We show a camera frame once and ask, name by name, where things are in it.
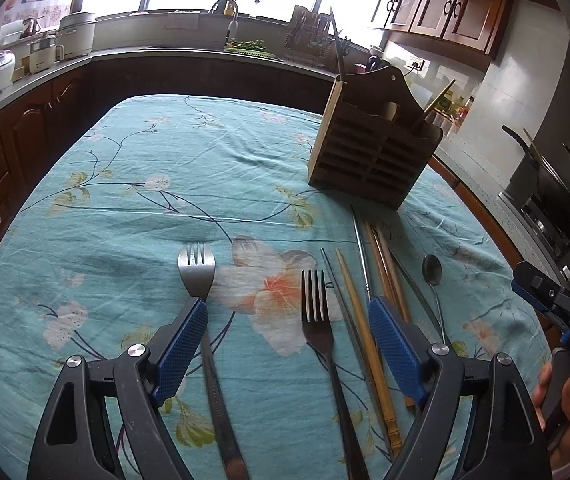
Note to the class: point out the small white electric pot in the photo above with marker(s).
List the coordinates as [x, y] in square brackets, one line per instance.
[44, 53]

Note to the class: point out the dark wooden chopstick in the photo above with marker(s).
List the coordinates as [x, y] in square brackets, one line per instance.
[338, 48]

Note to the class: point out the large white cooker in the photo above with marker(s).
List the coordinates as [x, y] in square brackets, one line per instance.
[76, 34]

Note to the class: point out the light wooden chopstick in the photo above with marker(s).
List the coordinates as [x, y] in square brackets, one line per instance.
[432, 105]

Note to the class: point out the dark metal chopstick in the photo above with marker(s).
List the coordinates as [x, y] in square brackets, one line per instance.
[360, 355]

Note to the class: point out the wooden utensil holder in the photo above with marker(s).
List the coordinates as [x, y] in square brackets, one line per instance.
[374, 139]

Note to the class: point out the black wok with lid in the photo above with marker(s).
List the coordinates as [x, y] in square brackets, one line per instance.
[553, 192]

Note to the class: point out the dark metal fork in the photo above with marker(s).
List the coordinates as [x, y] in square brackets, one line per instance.
[318, 332]

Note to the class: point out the chrome sink faucet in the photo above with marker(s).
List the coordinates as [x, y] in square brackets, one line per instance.
[229, 10]

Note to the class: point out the wooden knife rack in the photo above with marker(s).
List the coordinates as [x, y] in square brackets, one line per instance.
[308, 36]

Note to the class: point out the silver metal chopstick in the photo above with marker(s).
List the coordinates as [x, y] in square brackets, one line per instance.
[362, 255]

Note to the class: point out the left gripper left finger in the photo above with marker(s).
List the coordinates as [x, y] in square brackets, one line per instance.
[173, 347]

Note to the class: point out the bamboo chopstick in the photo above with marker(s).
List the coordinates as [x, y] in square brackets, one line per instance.
[374, 366]

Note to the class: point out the small metal spoon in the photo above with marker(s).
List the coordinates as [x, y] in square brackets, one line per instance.
[432, 274]

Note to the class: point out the teal floral tablecloth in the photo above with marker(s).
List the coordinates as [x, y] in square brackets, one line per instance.
[88, 267]

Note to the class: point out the silver fork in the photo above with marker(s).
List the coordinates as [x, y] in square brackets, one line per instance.
[196, 264]

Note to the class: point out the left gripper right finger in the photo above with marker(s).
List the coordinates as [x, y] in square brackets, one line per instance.
[403, 346]

